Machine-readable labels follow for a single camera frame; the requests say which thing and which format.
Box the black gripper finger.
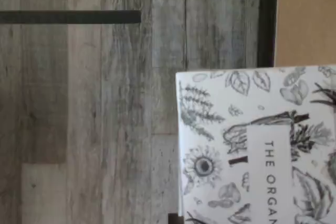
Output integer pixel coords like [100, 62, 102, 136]
[167, 212, 186, 224]

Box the black metal shelving rack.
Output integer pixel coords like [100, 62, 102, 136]
[257, 0, 336, 74]

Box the black flat bar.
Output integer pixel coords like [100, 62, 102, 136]
[0, 9, 142, 25]

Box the white box yellow strip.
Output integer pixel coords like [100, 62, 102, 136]
[175, 64, 336, 224]

